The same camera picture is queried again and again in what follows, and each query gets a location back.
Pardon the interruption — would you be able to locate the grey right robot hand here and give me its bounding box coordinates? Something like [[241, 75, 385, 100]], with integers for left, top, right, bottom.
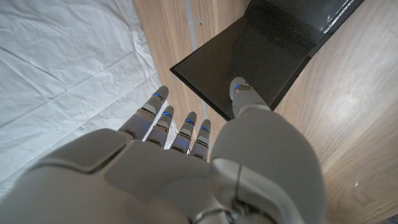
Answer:
[[0, 77, 326, 224]]

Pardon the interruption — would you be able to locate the grey tape strip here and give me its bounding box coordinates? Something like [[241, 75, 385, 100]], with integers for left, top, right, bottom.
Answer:
[[185, 0, 208, 121]]

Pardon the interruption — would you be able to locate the white backdrop cloth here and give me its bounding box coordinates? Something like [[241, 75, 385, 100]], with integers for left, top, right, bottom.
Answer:
[[0, 0, 178, 200]]

